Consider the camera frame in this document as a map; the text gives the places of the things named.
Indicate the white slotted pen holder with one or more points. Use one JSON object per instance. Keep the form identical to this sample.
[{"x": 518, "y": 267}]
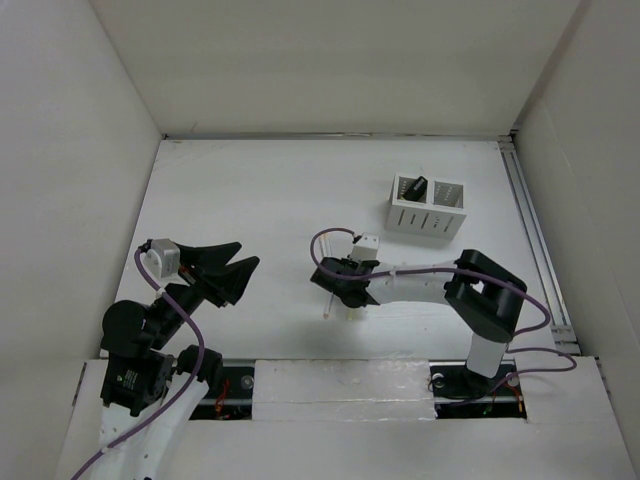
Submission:
[{"x": 439, "y": 214}]

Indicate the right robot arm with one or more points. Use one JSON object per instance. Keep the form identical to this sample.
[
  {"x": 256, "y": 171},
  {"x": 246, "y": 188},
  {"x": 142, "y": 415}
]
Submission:
[{"x": 487, "y": 297}]

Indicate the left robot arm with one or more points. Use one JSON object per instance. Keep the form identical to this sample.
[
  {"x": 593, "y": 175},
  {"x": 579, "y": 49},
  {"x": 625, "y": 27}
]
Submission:
[{"x": 159, "y": 372}]

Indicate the aluminium rail right side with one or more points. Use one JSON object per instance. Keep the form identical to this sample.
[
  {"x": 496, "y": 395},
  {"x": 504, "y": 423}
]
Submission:
[{"x": 561, "y": 325}]

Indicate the thin white yellow pencil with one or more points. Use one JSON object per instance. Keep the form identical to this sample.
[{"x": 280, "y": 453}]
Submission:
[{"x": 355, "y": 314}]

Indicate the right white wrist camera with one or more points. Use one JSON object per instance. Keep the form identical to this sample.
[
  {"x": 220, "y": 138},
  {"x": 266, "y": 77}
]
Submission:
[{"x": 365, "y": 247}]

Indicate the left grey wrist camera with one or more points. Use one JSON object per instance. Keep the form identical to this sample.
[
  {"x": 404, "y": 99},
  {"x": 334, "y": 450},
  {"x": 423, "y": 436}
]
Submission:
[{"x": 161, "y": 258}]

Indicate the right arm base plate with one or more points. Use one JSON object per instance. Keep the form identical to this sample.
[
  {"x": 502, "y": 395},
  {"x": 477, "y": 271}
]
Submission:
[{"x": 459, "y": 393}]

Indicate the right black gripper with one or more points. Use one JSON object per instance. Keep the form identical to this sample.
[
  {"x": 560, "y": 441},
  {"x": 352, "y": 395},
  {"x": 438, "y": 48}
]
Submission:
[{"x": 352, "y": 263}]

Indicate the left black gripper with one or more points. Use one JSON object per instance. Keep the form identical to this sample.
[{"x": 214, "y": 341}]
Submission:
[{"x": 198, "y": 262}]

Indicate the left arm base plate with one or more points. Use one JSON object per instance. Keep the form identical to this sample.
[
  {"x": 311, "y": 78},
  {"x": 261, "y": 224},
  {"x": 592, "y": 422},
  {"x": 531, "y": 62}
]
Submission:
[{"x": 232, "y": 399}]

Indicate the white yellow marker pen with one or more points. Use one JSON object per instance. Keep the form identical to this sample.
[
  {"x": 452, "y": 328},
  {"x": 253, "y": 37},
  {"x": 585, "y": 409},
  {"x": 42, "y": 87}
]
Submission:
[{"x": 325, "y": 245}]

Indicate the yellow cap black highlighter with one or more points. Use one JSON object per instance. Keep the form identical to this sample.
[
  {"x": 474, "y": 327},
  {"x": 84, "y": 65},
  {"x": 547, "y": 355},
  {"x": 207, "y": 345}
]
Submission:
[{"x": 416, "y": 190}]

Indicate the white pen brown tip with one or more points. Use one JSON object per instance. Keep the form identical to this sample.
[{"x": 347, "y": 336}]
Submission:
[{"x": 328, "y": 306}]

